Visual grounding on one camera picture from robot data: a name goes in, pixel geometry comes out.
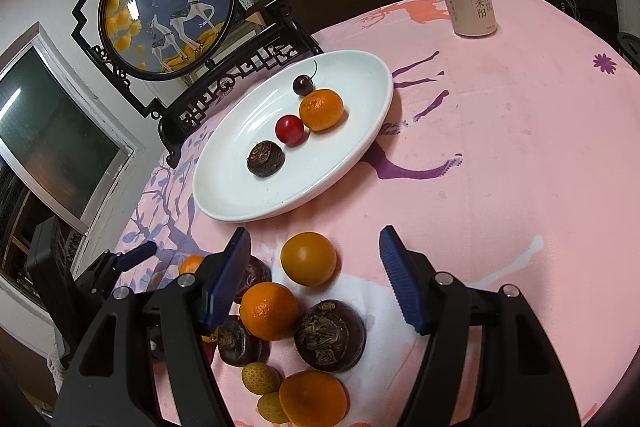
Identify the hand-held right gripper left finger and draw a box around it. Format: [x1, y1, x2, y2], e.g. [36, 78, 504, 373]
[52, 227, 252, 427]

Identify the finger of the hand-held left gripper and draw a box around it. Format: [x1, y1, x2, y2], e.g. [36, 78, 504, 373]
[75, 241, 159, 296]

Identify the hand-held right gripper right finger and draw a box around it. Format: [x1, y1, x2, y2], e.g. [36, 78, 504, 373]
[378, 225, 583, 427]

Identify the dark brown water chestnut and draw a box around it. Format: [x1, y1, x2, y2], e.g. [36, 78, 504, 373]
[216, 315, 271, 367]
[233, 255, 272, 304]
[246, 140, 287, 178]

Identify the smooth round orange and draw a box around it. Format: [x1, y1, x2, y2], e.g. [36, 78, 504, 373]
[278, 370, 348, 427]
[280, 232, 338, 286]

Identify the white oval plate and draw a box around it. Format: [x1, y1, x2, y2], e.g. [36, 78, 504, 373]
[192, 50, 394, 223]

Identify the yellow longan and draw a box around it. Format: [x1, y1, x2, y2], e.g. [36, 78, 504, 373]
[241, 363, 282, 395]
[257, 392, 291, 425]

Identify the small orange kumquat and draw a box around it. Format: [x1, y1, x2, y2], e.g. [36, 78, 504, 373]
[179, 255, 207, 278]

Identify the textured mandarin orange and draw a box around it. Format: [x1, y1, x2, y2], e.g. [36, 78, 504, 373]
[239, 282, 300, 342]
[299, 89, 347, 132]

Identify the large dark water chestnut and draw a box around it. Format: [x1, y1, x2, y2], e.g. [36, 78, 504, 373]
[293, 300, 367, 373]

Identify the pink printed tablecloth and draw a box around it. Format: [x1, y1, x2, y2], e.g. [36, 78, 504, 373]
[114, 0, 640, 427]

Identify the red cherry tomato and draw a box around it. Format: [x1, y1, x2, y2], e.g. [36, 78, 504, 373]
[275, 115, 306, 145]

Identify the dark red cherry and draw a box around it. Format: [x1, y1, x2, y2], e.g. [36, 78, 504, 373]
[292, 60, 319, 96]

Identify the round deer table screen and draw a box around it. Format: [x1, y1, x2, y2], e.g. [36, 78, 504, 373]
[71, 0, 326, 168]

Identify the beige beverage can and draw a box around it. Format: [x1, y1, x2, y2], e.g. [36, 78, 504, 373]
[439, 0, 498, 38]

